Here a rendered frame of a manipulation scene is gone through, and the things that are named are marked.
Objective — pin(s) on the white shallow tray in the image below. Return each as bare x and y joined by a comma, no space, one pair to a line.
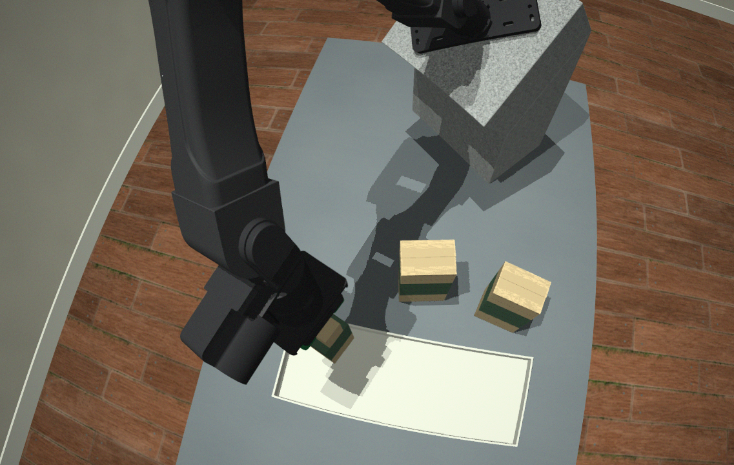
413,384

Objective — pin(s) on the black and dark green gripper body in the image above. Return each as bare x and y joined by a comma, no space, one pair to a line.
302,326

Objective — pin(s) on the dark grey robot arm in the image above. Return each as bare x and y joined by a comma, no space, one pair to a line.
228,209

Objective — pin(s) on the tan box with dark green band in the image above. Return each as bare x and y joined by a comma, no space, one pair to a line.
333,339
513,298
427,269

